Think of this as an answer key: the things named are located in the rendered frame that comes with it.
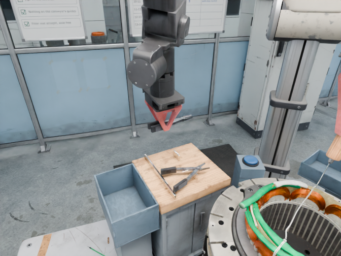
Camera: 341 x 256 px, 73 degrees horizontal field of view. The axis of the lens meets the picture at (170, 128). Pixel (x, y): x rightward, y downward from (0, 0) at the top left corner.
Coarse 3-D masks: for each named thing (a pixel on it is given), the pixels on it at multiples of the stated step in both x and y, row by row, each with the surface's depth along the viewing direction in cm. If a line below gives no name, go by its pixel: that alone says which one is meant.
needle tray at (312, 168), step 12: (312, 156) 68; (324, 156) 69; (300, 168) 66; (312, 168) 63; (324, 168) 69; (336, 168) 68; (312, 180) 64; (324, 180) 61; (336, 180) 58; (336, 192) 59
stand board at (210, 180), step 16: (192, 144) 72; (144, 160) 65; (160, 160) 65; (176, 160) 65; (192, 160) 65; (208, 160) 65; (144, 176) 60; (176, 176) 60; (208, 176) 60; (224, 176) 60; (160, 192) 55; (176, 192) 55; (192, 192) 55; (208, 192) 57; (160, 208) 51
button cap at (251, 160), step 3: (246, 156) 70; (249, 156) 70; (252, 156) 70; (246, 159) 69; (249, 159) 69; (252, 159) 69; (255, 159) 69; (246, 162) 69; (249, 162) 68; (252, 162) 68; (255, 162) 68
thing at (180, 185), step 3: (183, 180) 54; (186, 180) 54; (177, 183) 53; (180, 183) 53; (183, 183) 54; (186, 183) 55; (174, 186) 52; (177, 186) 52; (180, 186) 53; (183, 186) 54; (174, 189) 52; (177, 189) 53
